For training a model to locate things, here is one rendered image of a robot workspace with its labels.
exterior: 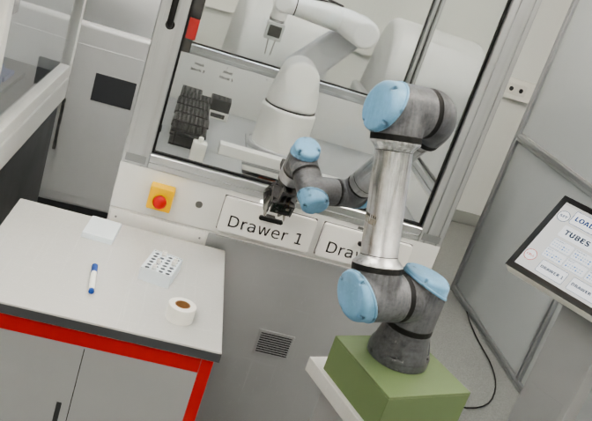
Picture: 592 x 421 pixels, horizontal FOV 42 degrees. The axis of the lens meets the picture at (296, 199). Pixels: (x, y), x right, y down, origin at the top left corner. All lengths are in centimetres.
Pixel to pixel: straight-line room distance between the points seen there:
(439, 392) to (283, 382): 91
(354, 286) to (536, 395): 112
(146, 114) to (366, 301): 93
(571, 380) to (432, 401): 85
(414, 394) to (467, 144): 88
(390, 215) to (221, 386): 114
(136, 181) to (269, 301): 57
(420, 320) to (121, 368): 71
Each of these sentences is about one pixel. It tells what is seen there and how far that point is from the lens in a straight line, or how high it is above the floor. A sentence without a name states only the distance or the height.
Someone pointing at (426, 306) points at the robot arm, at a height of 103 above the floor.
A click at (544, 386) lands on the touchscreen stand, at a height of 64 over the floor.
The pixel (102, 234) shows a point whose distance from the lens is 222.
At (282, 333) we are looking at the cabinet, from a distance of 253.
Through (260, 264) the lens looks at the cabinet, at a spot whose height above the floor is 73.
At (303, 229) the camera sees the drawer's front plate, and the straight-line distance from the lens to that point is 235.
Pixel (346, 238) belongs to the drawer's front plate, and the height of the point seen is 90.
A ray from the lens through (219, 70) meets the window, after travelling 223.
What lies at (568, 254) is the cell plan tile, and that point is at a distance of 252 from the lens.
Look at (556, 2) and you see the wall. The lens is 601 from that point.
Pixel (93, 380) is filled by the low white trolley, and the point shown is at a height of 60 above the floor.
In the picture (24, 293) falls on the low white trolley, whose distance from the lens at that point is 190.
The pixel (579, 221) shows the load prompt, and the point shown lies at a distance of 258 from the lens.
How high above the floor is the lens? 172
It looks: 19 degrees down
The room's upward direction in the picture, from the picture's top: 19 degrees clockwise
